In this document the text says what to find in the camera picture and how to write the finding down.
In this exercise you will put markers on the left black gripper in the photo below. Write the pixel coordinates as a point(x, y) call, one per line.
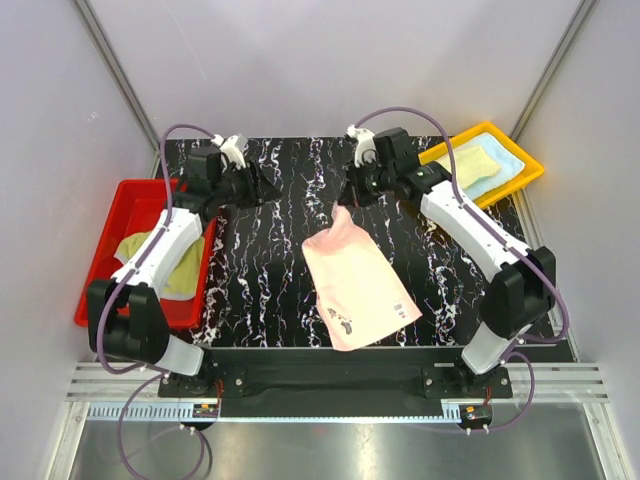
point(261, 190)

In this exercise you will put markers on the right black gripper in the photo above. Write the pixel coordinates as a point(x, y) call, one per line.
point(353, 194)

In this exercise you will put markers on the pink towel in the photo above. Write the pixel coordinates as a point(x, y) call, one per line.
point(360, 298)

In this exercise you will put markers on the yellow green towel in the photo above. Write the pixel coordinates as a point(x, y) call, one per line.
point(474, 164)

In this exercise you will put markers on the light blue towel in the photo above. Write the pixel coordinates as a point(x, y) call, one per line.
point(511, 166)

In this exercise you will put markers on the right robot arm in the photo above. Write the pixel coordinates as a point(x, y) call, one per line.
point(521, 281)

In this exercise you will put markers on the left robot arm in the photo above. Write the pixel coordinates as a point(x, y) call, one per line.
point(125, 316)

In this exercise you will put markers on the olive yellow towel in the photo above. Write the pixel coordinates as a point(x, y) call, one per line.
point(183, 281)

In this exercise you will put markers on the red plastic bin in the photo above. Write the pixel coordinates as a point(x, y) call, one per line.
point(136, 207)

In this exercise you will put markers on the yellow plastic tray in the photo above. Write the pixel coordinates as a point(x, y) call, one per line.
point(533, 169)

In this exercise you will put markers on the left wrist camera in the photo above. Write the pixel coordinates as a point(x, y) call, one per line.
point(232, 149)

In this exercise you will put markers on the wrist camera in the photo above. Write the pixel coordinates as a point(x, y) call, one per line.
point(365, 151)
point(232, 149)

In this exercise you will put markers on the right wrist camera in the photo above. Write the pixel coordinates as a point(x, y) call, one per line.
point(365, 151)

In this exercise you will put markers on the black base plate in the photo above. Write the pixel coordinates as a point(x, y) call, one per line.
point(385, 383)

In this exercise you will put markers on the left aluminium frame post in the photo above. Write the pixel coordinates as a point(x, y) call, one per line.
point(98, 35)

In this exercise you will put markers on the aluminium frame post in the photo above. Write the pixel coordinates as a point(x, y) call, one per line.
point(566, 42)
point(98, 35)

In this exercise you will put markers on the white slotted cable duct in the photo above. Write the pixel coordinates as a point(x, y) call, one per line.
point(154, 411)

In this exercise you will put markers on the right aluminium frame post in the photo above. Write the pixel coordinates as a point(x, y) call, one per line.
point(566, 42)

